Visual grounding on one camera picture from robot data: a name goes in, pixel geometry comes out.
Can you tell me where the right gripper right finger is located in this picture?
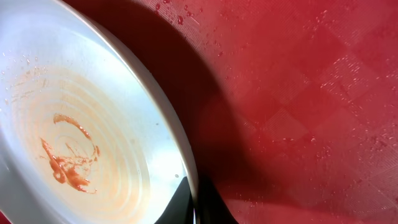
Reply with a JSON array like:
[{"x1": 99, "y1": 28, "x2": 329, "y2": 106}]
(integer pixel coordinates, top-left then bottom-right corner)
[{"x1": 197, "y1": 177, "x2": 238, "y2": 224}]

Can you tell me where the white plate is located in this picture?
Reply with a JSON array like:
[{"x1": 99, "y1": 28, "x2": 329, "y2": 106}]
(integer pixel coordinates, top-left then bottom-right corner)
[{"x1": 1, "y1": 0, "x2": 198, "y2": 223}]

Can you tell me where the red plastic tray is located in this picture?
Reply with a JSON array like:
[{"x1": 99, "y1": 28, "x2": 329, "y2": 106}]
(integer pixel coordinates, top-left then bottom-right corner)
[{"x1": 0, "y1": 0, "x2": 398, "y2": 224}]

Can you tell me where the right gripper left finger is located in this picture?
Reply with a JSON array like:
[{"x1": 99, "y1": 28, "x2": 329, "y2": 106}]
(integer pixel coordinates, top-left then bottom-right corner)
[{"x1": 155, "y1": 177, "x2": 194, "y2": 224}]

